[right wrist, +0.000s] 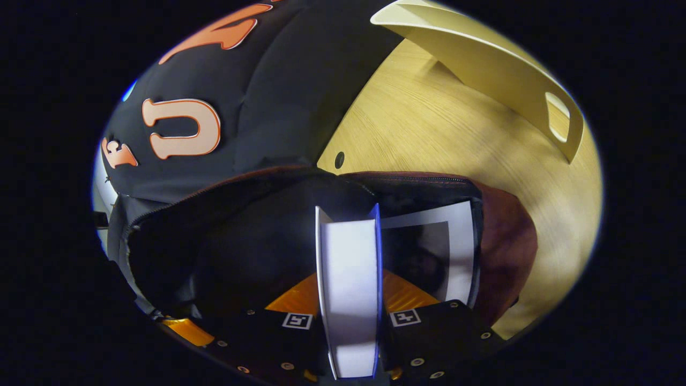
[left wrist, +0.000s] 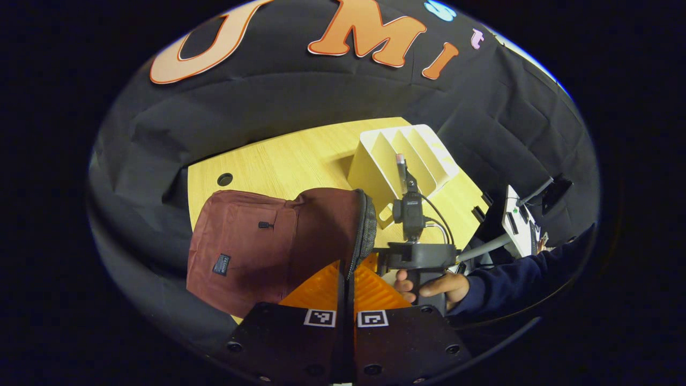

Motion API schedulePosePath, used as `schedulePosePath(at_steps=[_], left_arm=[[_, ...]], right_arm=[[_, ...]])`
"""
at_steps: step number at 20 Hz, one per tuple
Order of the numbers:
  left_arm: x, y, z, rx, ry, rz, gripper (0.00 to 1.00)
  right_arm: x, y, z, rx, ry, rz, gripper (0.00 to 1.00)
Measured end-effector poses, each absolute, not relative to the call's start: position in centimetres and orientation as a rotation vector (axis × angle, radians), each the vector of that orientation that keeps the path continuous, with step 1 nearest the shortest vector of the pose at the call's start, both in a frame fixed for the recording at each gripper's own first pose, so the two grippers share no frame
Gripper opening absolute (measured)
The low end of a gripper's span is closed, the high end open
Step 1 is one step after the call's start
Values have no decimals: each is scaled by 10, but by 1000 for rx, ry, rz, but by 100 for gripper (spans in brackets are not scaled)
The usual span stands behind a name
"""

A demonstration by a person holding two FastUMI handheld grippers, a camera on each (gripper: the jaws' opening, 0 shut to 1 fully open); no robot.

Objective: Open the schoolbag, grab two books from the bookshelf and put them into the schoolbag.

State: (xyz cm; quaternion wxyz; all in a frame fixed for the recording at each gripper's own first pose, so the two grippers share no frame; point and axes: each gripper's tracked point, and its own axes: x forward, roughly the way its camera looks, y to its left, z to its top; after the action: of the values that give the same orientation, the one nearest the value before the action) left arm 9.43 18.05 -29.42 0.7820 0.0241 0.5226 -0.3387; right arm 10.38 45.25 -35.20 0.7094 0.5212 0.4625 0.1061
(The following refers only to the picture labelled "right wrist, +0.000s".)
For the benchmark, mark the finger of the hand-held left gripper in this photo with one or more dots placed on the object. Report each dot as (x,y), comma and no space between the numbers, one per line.
(190,329)

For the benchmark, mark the white spine book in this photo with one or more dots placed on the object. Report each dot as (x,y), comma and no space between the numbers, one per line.
(461,252)

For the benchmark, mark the cream bookshelf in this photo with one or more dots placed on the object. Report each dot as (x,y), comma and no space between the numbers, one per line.
(482,64)

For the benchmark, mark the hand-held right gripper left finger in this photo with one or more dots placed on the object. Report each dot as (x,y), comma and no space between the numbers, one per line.
(268,343)

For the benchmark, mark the maroon schoolbag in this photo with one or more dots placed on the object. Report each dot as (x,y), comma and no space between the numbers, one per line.
(241,236)

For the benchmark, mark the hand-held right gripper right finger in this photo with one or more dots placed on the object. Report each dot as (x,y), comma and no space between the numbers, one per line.
(429,338)

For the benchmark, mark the blue spine book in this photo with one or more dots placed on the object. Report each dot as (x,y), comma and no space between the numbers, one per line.
(348,289)

